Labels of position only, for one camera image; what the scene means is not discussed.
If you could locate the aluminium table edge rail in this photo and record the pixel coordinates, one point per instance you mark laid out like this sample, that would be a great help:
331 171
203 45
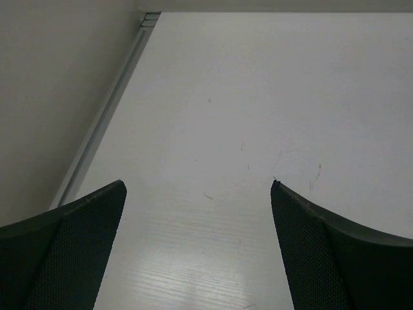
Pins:
85 154

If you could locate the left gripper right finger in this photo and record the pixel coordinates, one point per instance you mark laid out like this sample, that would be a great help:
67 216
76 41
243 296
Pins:
334 263

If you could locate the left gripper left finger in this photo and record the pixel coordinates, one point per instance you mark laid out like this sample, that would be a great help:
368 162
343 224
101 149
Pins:
57 260

